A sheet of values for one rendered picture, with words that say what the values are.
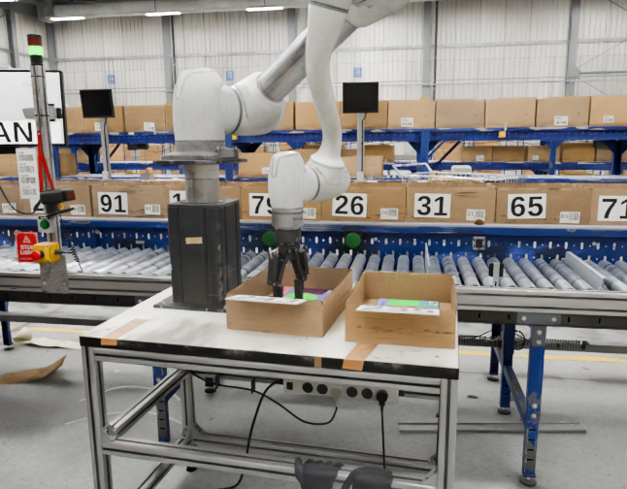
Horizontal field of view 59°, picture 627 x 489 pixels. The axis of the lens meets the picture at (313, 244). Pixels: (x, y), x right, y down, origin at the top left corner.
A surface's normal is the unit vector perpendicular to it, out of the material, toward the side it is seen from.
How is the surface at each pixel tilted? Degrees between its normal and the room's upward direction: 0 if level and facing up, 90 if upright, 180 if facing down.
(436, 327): 91
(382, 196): 90
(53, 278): 90
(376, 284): 89
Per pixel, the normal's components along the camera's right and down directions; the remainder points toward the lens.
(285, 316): -0.27, 0.21
